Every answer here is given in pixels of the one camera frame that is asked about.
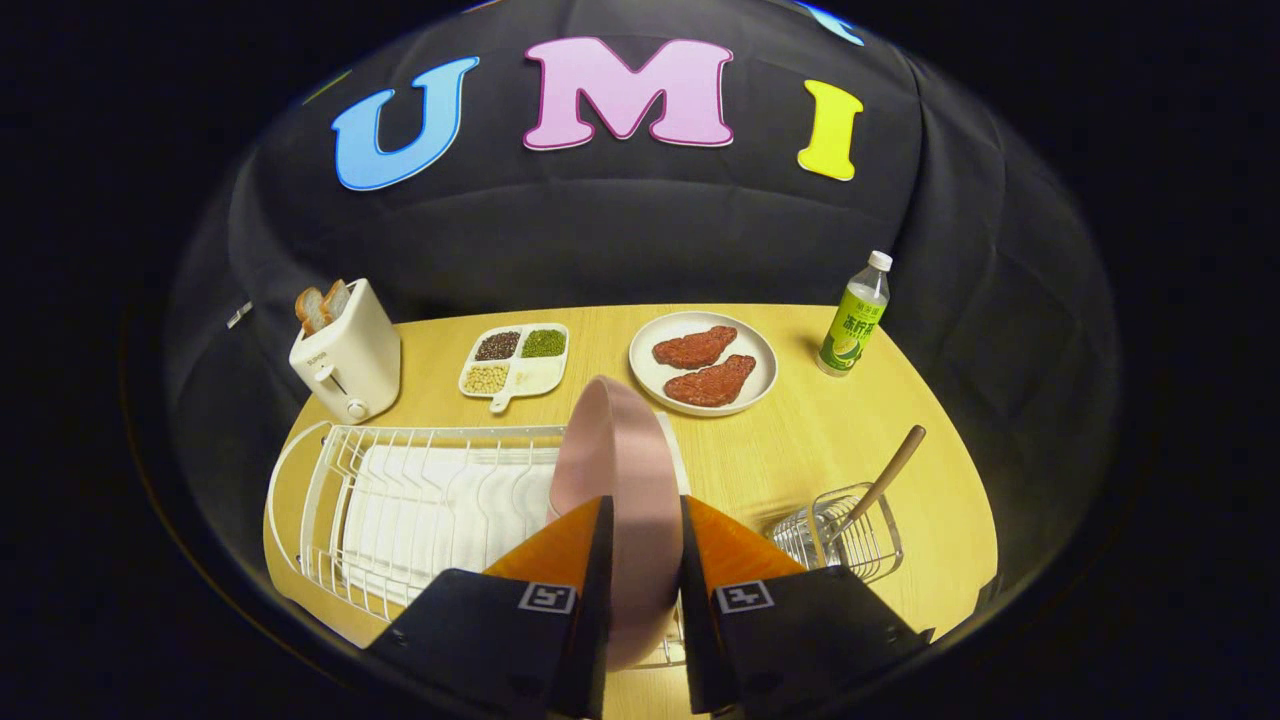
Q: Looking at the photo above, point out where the black backdrop cloth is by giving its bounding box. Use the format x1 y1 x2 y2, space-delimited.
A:
165 0 1116 601

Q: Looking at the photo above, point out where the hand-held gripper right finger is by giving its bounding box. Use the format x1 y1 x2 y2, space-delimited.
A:
680 494 936 716

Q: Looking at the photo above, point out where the red meat patty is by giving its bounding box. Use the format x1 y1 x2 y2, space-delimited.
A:
664 354 758 408
652 325 738 370

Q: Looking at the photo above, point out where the beige round plate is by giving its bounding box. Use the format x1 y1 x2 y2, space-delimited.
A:
629 311 779 417

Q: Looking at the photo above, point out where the metal wire basket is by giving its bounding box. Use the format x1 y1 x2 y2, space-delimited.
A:
770 483 904 584

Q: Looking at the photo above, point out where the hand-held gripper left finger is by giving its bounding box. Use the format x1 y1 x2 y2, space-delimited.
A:
362 495 615 720

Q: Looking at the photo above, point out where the wooden handled metal spoon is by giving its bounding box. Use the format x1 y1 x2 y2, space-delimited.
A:
825 425 927 546

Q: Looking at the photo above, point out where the white toaster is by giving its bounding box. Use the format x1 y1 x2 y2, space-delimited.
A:
289 279 403 425

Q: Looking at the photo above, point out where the white divided snack tray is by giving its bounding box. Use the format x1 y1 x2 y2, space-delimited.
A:
458 322 570 415

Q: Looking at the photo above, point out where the white wire dish rack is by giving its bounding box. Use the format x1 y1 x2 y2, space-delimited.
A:
263 420 691 671

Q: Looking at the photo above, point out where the green label drink bottle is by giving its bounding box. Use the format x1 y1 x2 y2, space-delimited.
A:
816 250 893 378

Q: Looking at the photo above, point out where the pink plate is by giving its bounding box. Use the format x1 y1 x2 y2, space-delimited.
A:
548 375 686 673

